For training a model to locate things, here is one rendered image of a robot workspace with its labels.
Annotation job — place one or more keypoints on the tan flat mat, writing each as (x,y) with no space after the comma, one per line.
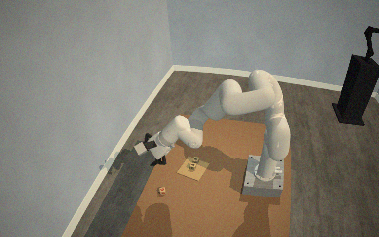
(193,174)

